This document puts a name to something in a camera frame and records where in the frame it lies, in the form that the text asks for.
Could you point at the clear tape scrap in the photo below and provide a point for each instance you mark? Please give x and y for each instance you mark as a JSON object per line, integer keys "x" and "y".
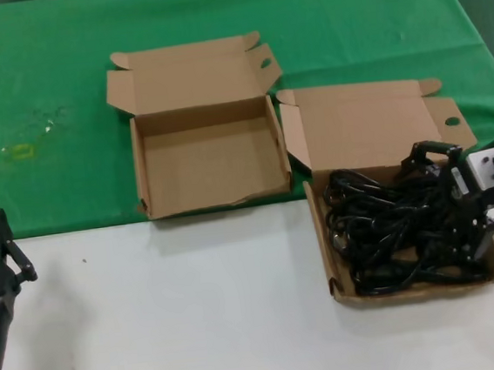
{"x": 49, "y": 126}

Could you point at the cardboard box with round hole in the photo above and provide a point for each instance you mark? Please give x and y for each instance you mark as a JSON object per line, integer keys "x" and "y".
{"x": 364, "y": 125}

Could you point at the cardboard box with oval hole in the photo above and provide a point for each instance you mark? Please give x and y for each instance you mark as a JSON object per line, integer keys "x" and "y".
{"x": 210, "y": 171}

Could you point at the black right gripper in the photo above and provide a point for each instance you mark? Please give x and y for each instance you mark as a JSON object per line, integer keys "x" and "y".
{"x": 462, "y": 195}

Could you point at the green table cloth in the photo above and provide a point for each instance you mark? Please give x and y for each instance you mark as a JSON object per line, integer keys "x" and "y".
{"x": 42, "y": 60}

